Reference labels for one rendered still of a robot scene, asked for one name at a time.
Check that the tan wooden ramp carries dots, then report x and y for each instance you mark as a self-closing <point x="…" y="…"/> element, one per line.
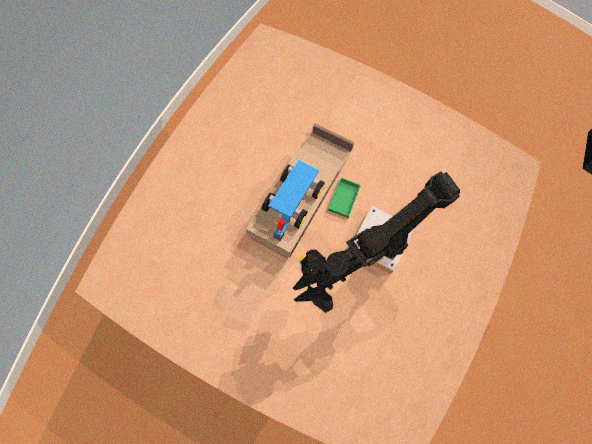
<point x="324" y="150"/>

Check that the green tray floor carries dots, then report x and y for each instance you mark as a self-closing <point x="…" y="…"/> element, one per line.
<point x="344" y="197"/>

